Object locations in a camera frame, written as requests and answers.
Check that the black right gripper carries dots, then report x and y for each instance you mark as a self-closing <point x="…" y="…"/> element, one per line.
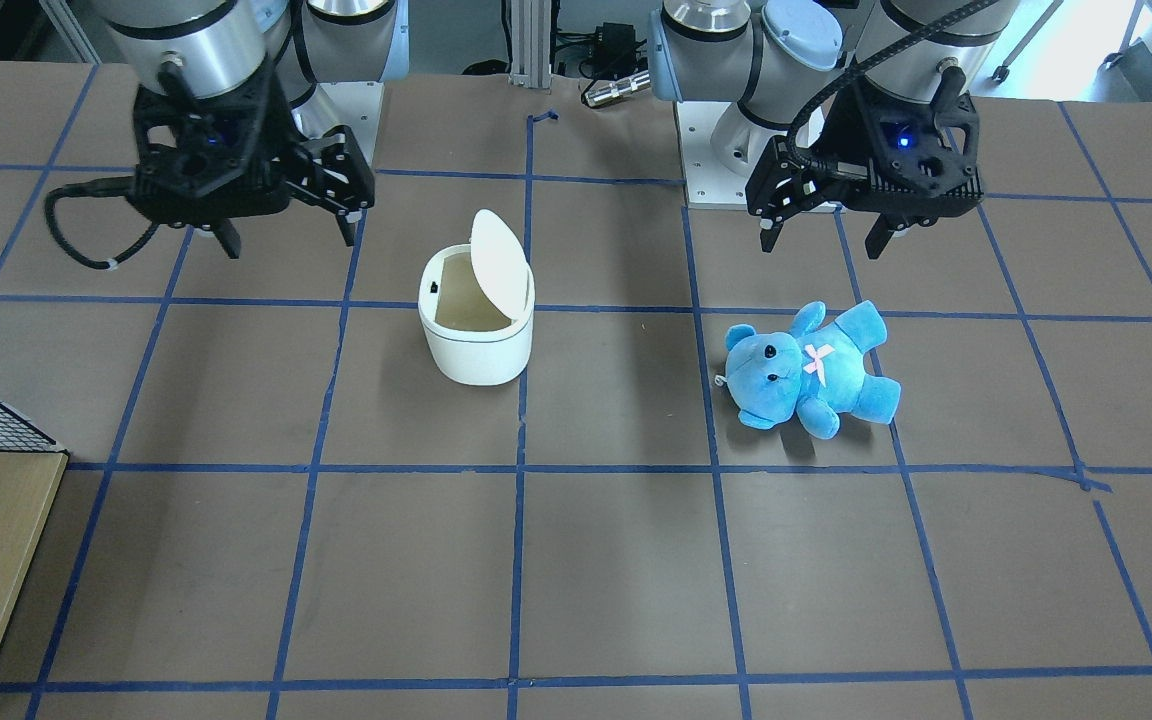
<point x="288" y="128"/>

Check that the aluminium profile post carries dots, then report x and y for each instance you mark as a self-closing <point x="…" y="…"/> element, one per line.
<point x="530" y="28"/>

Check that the blue teddy bear plush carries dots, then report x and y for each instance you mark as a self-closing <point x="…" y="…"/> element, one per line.
<point x="813" y="371"/>

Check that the black power adapter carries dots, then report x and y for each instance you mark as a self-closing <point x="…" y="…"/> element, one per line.
<point x="614" y="50"/>

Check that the white small trash can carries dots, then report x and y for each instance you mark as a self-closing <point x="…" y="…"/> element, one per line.
<point x="476" y="305"/>

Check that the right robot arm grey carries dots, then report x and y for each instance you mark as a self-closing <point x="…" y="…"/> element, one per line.
<point x="221" y="43"/>

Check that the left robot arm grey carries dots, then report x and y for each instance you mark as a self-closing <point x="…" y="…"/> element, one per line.
<point x="784" y="62"/>

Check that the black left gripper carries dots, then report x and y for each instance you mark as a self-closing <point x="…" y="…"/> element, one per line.
<point x="829" y="133"/>

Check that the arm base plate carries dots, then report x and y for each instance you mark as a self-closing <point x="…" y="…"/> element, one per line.
<point x="719" y="148"/>
<point x="353" y="104"/>

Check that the silver metal cylinder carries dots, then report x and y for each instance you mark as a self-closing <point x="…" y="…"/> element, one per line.
<point x="602" y="93"/>

